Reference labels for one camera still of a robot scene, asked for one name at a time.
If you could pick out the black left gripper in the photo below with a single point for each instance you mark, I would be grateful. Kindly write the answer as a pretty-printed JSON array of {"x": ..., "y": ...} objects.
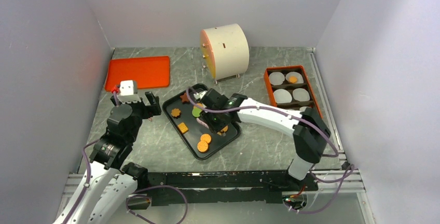
[{"x": 154, "y": 101}]

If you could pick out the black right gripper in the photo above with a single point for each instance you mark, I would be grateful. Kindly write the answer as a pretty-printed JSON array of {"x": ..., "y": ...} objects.
[{"x": 214, "y": 127}]

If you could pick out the green sandwich cookie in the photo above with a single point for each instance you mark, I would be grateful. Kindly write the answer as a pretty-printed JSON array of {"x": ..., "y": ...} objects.
[{"x": 196, "y": 112}]

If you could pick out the orange shell cookie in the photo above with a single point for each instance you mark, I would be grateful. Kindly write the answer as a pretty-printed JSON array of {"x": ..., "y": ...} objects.
[{"x": 292, "y": 79}]

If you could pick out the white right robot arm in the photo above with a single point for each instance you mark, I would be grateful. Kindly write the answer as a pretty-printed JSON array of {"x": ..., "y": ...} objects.
[{"x": 307, "y": 129}]

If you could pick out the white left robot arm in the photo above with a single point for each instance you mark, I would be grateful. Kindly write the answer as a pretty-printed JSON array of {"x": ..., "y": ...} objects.
[{"x": 107, "y": 181}]

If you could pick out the plain orange round cookie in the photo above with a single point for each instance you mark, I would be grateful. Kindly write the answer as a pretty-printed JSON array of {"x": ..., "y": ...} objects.
[{"x": 223, "y": 131}]

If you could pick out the orange flower cookie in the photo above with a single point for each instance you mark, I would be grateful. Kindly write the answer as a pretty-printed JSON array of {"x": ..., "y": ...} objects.
[{"x": 176, "y": 113}]

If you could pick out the round orange cookie front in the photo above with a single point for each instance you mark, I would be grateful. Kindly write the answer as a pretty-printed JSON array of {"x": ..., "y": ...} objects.
[{"x": 202, "y": 147}]

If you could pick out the square waffle cookie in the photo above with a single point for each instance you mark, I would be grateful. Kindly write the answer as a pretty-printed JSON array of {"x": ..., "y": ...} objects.
[{"x": 183, "y": 128}]

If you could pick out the brown star cookie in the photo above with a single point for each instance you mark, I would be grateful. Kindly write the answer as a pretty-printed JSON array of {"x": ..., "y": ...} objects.
[{"x": 184, "y": 98}]

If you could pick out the orange flat tray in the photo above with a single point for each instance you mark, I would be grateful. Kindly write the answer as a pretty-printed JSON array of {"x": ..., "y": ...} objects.
[{"x": 148, "y": 72}]

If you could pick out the white paper cup middle left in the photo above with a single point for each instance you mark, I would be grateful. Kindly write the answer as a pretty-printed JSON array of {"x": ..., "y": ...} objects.
[{"x": 282, "y": 96}]

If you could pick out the white paper cup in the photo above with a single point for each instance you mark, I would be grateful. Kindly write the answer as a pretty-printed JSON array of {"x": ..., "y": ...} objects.
[
  {"x": 276, "y": 78},
  {"x": 302, "y": 109},
  {"x": 282, "y": 96},
  {"x": 296, "y": 74},
  {"x": 301, "y": 95}
]

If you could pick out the white paper cup back left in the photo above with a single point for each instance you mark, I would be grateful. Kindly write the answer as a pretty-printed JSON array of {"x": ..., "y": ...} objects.
[{"x": 276, "y": 78}]

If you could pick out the round cream toy oven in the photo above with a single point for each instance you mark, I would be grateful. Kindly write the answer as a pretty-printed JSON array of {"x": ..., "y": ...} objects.
[{"x": 225, "y": 50}]

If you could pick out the orange cookie box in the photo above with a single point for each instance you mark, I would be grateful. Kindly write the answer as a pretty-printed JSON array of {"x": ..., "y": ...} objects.
[{"x": 294, "y": 105}]

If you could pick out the white paper cup front right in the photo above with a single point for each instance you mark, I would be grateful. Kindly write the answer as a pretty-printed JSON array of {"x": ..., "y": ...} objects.
[{"x": 302, "y": 109}]

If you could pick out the white paper cup middle right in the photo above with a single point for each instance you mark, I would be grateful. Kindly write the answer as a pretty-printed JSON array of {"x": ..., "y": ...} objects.
[{"x": 301, "y": 95}]

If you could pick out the white paper cup back right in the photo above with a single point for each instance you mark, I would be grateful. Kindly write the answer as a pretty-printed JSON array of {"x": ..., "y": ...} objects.
[{"x": 296, "y": 74}]

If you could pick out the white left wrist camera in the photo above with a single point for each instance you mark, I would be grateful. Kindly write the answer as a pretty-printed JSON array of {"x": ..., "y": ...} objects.
[{"x": 126, "y": 92}]

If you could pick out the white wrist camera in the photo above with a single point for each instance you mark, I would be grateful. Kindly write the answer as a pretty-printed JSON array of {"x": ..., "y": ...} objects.
[
  {"x": 199, "y": 95},
  {"x": 126, "y": 92}
]

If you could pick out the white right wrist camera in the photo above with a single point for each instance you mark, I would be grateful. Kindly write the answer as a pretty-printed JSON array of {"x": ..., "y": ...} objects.
[{"x": 199, "y": 95}]

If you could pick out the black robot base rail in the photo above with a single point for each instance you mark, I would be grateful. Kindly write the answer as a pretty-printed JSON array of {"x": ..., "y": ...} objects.
[{"x": 269, "y": 186}]

